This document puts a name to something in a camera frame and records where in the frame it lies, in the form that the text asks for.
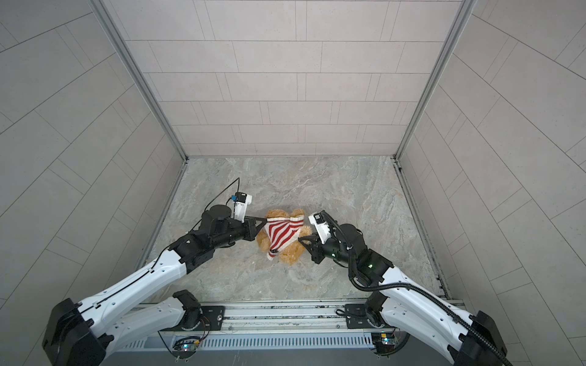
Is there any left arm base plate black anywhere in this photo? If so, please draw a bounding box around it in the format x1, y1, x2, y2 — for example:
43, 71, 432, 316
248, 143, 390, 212
172, 306, 226, 332

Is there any right aluminium corner post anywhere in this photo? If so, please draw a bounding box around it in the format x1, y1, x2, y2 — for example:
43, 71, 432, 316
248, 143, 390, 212
395, 0, 476, 163

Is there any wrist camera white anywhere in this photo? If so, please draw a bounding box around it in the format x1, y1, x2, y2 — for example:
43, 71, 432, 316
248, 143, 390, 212
232, 192, 252, 223
309, 211, 332, 244

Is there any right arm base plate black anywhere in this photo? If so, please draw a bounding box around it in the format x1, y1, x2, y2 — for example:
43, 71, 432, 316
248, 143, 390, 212
340, 303, 392, 329

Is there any right green circuit board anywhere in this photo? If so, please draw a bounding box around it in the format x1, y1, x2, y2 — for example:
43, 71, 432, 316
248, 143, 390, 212
371, 332, 397, 356

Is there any right black corrugated cable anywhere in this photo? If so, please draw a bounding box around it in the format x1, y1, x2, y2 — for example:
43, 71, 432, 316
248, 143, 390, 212
320, 210, 514, 366

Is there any aluminium corner post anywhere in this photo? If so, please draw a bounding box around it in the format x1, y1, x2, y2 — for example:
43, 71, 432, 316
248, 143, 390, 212
395, 0, 476, 163
88, 0, 189, 164

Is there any brown plush teddy bear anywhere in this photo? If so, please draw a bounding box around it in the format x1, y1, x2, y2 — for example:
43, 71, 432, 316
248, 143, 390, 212
256, 209, 312, 265

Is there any green circuit board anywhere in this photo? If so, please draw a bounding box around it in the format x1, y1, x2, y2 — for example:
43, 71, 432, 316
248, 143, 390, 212
172, 336, 202, 359
371, 332, 397, 356

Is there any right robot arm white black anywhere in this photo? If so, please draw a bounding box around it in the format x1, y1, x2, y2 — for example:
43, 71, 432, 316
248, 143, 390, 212
299, 224, 510, 365

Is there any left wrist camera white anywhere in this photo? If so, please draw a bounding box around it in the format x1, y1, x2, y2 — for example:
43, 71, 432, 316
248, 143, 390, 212
232, 192, 252, 223

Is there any aluminium mounting rail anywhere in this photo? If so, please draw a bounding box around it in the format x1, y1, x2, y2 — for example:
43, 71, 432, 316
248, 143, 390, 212
136, 299, 472, 337

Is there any left green circuit board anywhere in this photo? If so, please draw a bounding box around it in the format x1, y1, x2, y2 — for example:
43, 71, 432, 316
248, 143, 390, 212
172, 336, 202, 359

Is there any left aluminium corner post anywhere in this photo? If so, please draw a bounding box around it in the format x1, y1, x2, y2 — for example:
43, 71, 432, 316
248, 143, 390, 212
88, 0, 189, 164

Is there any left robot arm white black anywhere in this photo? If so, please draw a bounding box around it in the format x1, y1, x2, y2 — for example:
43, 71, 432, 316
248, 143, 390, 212
41, 205, 267, 365

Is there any red white striped knit sweater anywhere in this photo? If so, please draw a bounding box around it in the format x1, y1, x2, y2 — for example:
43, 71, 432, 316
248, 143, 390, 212
264, 214, 305, 260

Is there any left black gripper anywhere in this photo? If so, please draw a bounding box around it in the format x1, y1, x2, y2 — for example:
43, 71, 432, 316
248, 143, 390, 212
210, 216, 269, 251

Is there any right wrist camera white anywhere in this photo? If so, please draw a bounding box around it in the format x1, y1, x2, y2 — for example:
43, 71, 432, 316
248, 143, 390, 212
309, 211, 332, 244

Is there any white ventilation grille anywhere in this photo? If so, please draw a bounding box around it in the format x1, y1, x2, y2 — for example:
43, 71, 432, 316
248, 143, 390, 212
123, 332, 374, 352

